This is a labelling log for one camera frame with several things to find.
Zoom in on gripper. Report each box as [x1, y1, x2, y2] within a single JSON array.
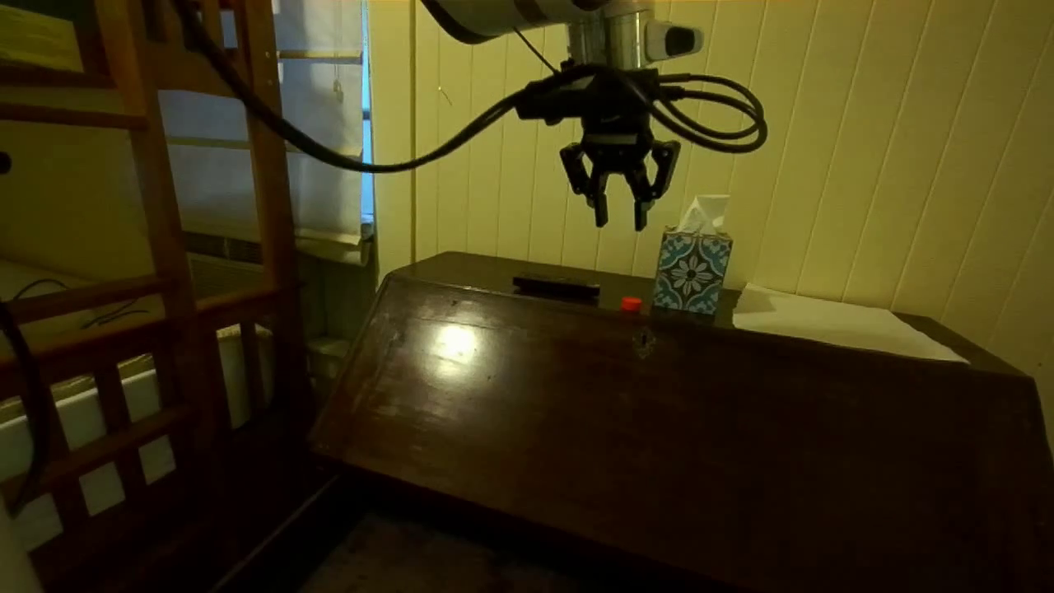
[[559, 68, 683, 233]]

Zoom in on blue patterned tissue box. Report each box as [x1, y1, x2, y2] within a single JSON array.
[[652, 194, 735, 317]]

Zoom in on black remote control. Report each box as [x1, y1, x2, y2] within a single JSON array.
[[511, 273, 602, 302]]

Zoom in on dark wooden secretary desk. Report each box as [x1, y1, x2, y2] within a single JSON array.
[[308, 250, 1054, 593]]

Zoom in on white paper sheet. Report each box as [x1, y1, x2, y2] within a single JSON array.
[[730, 283, 970, 364]]

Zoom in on window with white blind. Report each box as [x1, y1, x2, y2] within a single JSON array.
[[158, 0, 377, 266]]

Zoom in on white mattress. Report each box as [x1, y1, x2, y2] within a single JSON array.
[[0, 325, 277, 554]]

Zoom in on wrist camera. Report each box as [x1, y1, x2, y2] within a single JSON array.
[[516, 77, 590, 126]]

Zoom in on wooden bunk bed frame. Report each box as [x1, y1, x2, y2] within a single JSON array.
[[0, 0, 318, 593]]

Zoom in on thin black cable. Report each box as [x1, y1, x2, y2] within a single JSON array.
[[7, 278, 153, 332]]

